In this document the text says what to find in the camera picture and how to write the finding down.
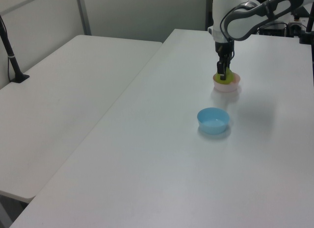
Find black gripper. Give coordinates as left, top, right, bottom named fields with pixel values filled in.
left=214, top=40, right=236, bottom=81

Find green pear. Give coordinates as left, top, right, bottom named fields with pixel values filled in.
left=213, top=67, right=235, bottom=85

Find pink plastic bowl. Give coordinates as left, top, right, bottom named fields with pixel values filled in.
left=212, top=72, right=241, bottom=93

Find blue plastic bowl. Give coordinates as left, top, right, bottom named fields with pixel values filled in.
left=197, top=107, right=230, bottom=135

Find dark background equipment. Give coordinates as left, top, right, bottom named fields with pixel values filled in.
left=256, top=16, right=302, bottom=38

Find black stand with clamp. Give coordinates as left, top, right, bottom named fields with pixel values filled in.
left=298, top=0, right=314, bottom=45

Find white side table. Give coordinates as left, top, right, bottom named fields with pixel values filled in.
left=0, top=34, right=164, bottom=203

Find grey partition corner post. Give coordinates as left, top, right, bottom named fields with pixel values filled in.
left=75, top=0, right=92, bottom=36

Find black clamped camera pole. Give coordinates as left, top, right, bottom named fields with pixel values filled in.
left=0, top=14, right=30, bottom=84

